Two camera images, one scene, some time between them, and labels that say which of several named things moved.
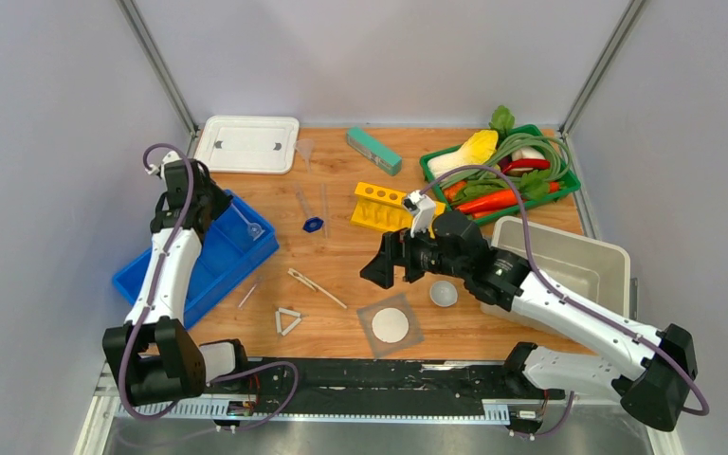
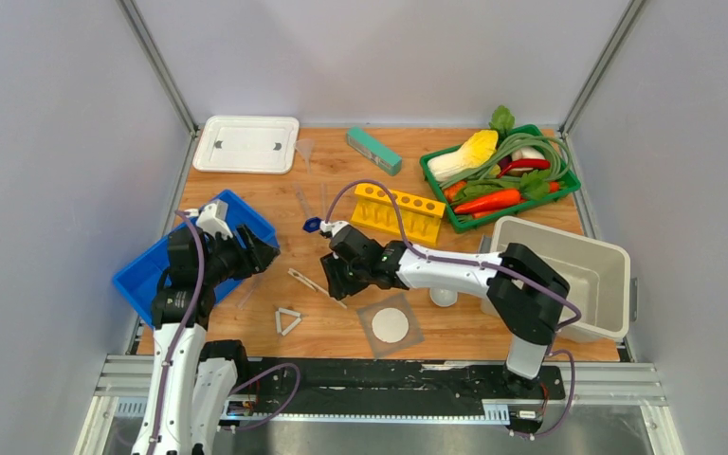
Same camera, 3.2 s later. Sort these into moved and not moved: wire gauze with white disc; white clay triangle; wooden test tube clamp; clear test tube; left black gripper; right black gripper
Moved: right black gripper; left black gripper
Not moved: wire gauze with white disc; clear test tube; white clay triangle; wooden test tube clamp
